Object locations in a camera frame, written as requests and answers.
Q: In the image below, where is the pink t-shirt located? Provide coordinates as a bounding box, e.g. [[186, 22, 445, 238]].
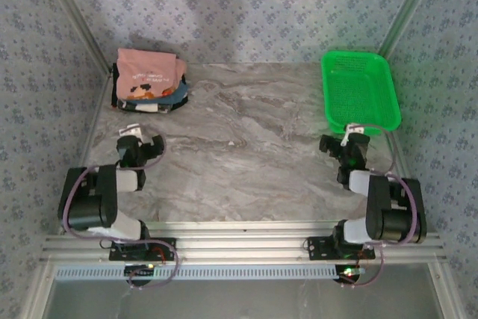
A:
[[116, 48, 187, 101]]

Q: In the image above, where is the blue t-shirt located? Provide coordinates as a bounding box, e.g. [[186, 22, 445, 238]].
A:
[[160, 81, 190, 105]]

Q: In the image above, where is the green plastic basket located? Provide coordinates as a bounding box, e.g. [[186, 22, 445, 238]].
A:
[[320, 51, 403, 135]]

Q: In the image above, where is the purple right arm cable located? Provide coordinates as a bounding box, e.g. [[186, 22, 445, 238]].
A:
[[345, 123, 416, 290]]

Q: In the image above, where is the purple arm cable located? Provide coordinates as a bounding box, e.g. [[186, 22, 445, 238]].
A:
[[345, 123, 416, 290], [60, 124, 179, 291]]

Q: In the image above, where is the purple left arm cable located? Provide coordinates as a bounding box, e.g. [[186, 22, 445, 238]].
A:
[[60, 124, 179, 291]]

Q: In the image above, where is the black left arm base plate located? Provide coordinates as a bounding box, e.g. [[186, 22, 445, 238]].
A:
[[108, 237, 177, 262]]

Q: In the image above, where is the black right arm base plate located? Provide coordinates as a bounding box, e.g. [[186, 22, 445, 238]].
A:
[[306, 235, 376, 261]]

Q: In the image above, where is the aluminium frame cross rail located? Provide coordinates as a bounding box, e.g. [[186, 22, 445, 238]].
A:
[[40, 220, 448, 264]]

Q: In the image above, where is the grey slotted cable duct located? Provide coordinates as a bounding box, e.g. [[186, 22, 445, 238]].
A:
[[54, 263, 360, 282]]

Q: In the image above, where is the aluminium corner post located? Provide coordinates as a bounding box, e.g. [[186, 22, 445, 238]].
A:
[[37, 0, 114, 75], [376, 0, 445, 59]]

